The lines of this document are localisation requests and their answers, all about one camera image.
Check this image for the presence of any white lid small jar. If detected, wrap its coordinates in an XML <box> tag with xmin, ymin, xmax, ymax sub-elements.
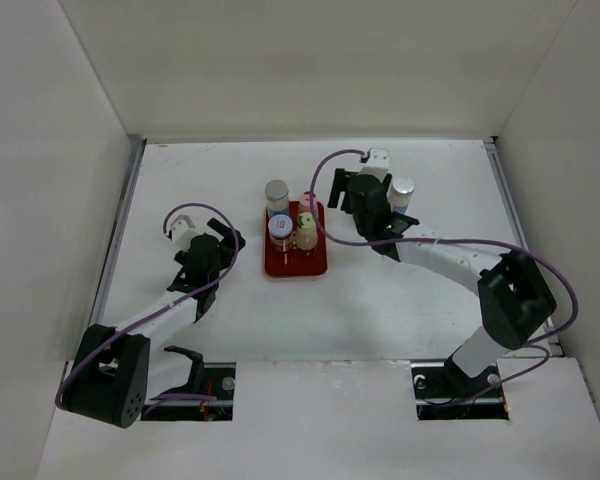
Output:
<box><xmin>267</xmin><ymin>214</ymin><xmax>294</xmax><ymax>253</ymax></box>

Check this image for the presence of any red rectangular tray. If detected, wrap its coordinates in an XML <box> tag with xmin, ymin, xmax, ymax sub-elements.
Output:
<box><xmin>263</xmin><ymin>200</ymin><xmax>328</xmax><ymax>279</ymax></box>

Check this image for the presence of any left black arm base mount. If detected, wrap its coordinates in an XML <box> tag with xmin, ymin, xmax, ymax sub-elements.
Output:
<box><xmin>164</xmin><ymin>345</ymin><xmax>205</xmax><ymax>394</ymax></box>

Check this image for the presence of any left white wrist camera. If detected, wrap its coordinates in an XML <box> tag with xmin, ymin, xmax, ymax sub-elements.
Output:
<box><xmin>166</xmin><ymin>214</ymin><xmax>198</xmax><ymax>245</ymax></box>

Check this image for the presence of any tall silver lid spice jar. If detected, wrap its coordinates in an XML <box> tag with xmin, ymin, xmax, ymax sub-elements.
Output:
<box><xmin>388</xmin><ymin>177</ymin><xmax>415</xmax><ymax>214</ymax></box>

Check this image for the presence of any pink lid spice jar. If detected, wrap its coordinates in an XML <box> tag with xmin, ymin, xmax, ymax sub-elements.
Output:
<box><xmin>297</xmin><ymin>191</ymin><xmax>319</xmax><ymax>218</ymax></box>

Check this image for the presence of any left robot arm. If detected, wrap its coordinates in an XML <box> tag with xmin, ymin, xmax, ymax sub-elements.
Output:
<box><xmin>56</xmin><ymin>219</ymin><xmax>246</xmax><ymax>428</ymax></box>

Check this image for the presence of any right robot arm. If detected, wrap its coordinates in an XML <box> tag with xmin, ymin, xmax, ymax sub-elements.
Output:
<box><xmin>328</xmin><ymin>168</ymin><xmax>556</xmax><ymax>399</ymax></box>

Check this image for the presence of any yellow lid spice jar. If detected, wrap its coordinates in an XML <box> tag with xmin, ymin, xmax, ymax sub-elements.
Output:
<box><xmin>295</xmin><ymin>212</ymin><xmax>318</xmax><ymax>251</ymax></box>

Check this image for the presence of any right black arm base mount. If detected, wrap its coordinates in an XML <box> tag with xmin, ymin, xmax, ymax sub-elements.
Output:
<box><xmin>443</xmin><ymin>357</ymin><xmax>499</xmax><ymax>400</ymax></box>

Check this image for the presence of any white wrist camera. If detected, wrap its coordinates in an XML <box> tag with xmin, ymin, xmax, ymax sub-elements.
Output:
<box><xmin>166</xmin><ymin>214</ymin><xmax>198</xmax><ymax>245</ymax></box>
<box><xmin>359</xmin><ymin>148</ymin><xmax>390</xmax><ymax>182</ymax></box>

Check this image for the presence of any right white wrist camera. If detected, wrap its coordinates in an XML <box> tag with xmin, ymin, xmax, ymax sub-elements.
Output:
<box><xmin>359</xmin><ymin>148</ymin><xmax>390</xmax><ymax>182</ymax></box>

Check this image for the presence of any silver lid blue label jar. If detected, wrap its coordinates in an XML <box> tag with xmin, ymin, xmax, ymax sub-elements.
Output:
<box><xmin>264</xmin><ymin>179</ymin><xmax>289</xmax><ymax>218</ymax></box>

